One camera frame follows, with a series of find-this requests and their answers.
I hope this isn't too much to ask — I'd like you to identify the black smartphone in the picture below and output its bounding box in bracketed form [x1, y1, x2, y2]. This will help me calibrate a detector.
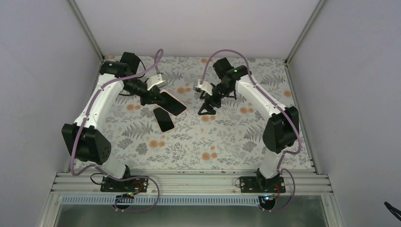
[153, 107, 175, 132]
[157, 90, 187, 117]

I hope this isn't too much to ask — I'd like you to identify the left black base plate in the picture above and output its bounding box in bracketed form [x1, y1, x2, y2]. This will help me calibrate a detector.
[100, 177, 148, 193]

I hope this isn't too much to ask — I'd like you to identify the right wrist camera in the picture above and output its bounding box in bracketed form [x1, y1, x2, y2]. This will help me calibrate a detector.
[193, 79, 213, 95]

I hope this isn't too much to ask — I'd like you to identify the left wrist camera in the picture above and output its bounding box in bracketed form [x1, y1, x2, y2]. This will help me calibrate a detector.
[145, 73, 167, 91]

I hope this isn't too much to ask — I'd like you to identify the black smartphone on table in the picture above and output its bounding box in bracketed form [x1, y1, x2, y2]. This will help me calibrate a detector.
[153, 107, 175, 132]

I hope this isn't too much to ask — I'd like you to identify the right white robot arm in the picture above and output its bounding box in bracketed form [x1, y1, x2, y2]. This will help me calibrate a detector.
[194, 58, 302, 192]

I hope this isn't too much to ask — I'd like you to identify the right aluminium frame post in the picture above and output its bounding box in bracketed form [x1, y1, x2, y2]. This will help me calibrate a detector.
[285, 0, 326, 67]

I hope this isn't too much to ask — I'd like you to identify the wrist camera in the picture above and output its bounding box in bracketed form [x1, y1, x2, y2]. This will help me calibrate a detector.
[193, 79, 213, 95]
[145, 73, 167, 91]

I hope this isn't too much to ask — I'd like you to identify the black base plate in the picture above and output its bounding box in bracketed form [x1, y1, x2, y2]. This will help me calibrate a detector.
[238, 176, 286, 193]
[100, 177, 148, 193]

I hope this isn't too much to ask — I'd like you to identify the left aluminium frame post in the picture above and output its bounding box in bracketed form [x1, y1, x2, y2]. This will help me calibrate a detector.
[67, 0, 104, 61]

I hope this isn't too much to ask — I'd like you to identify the aluminium front rail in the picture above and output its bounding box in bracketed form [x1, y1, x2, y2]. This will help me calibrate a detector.
[51, 170, 333, 196]

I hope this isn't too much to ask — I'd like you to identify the aluminium frame post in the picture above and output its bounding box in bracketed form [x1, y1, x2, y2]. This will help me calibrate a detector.
[67, 0, 104, 61]
[285, 0, 326, 67]

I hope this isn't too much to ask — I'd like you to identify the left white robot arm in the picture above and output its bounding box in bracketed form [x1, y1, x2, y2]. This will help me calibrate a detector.
[61, 49, 166, 192]

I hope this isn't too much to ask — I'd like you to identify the black object at edge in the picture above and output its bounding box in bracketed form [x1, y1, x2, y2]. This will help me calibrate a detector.
[384, 201, 401, 221]

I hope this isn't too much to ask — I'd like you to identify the floral table mat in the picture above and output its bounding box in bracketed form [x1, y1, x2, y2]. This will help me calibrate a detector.
[78, 55, 314, 171]

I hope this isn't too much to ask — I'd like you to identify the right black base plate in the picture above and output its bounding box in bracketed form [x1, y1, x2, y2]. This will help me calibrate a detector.
[238, 176, 286, 193]

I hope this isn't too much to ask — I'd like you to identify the perforated cable duct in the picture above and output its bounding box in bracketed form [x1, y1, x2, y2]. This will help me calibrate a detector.
[60, 195, 260, 206]

